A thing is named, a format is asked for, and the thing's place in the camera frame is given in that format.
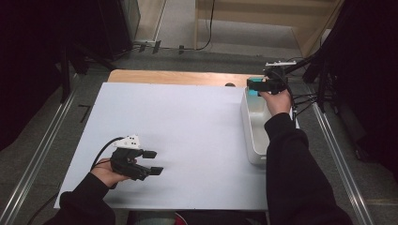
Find person's right hand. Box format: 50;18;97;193
259;88;294;117

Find black metal stand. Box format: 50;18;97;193
58;43;117;104
283;46;334;114

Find person's left hand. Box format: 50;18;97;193
91;157;137;188

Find black floor cables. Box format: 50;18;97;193
292;92;327;116

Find white plastic bin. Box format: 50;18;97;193
239;86;300;167

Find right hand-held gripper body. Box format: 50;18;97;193
263;60;298;96

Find iridescent phone case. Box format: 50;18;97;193
248;77;267;98

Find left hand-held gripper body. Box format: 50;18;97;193
110;134;152;182

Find dark cabinet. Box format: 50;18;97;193
97;0;141;61

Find black curtain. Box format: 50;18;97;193
325;0;398;176
0;0;106;152

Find hanging black cable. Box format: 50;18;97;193
184;0;217;52

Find metal floor rail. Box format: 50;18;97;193
312;102;375;225
0;88;78;225

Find left hand-held gripper black cable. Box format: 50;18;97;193
90;136;125;172

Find light wooden frame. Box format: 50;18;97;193
193;0;345;58

